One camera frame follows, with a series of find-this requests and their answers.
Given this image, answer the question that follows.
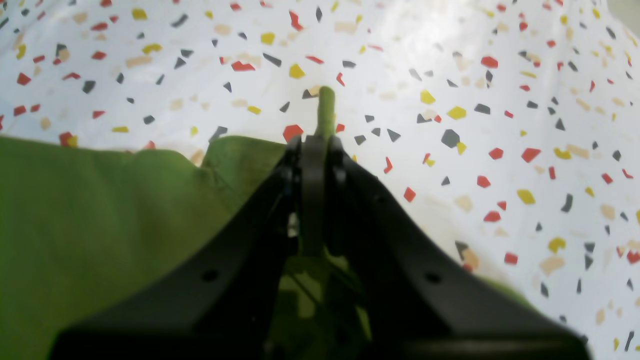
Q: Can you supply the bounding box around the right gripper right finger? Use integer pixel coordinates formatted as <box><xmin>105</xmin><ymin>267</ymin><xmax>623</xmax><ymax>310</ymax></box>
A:
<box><xmin>326</xmin><ymin>137</ymin><xmax>590</xmax><ymax>360</ymax></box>

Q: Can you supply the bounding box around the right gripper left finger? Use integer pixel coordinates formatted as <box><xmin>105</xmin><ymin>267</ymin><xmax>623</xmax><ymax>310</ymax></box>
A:
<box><xmin>50</xmin><ymin>136</ymin><xmax>302</xmax><ymax>360</ymax></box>

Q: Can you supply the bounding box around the green t-shirt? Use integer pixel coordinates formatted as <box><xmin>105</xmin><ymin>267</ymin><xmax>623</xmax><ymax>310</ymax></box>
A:
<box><xmin>0</xmin><ymin>86</ymin><xmax>536</xmax><ymax>360</ymax></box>

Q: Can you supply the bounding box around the terrazzo patterned tablecloth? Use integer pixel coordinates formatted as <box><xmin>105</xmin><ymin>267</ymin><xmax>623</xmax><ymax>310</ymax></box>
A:
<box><xmin>0</xmin><ymin>0</ymin><xmax>639</xmax><ymax>360</ymax></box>

